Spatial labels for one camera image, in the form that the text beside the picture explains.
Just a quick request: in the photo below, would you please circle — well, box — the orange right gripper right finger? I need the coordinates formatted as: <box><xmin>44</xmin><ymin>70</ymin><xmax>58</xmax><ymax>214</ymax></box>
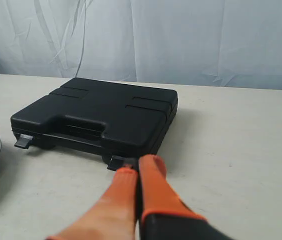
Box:
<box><xmin>138</xmin><ymin>154</ymin><xmax>231</xmax><ymax>240</ymax></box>

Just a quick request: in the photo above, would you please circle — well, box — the white backdrop curtain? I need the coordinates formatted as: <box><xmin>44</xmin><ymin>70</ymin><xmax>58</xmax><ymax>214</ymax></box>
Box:
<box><xmin>0</xmin><ymin>0</ymin><xmax>282</xmax><ymax>90</ymax></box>

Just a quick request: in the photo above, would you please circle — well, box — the black plastic tool case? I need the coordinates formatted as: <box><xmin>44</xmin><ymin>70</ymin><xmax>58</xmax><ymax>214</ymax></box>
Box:
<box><xmin>10</xmin><ymin>77</ymin><xmax>178</xmax><ymax>170</ymax></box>

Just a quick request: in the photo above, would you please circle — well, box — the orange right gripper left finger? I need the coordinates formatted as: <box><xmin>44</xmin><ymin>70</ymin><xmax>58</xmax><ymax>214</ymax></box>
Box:
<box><xmin>47</xmin><ymin>167</ymin><xmax>137</xmax><ymax>240</ymax></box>

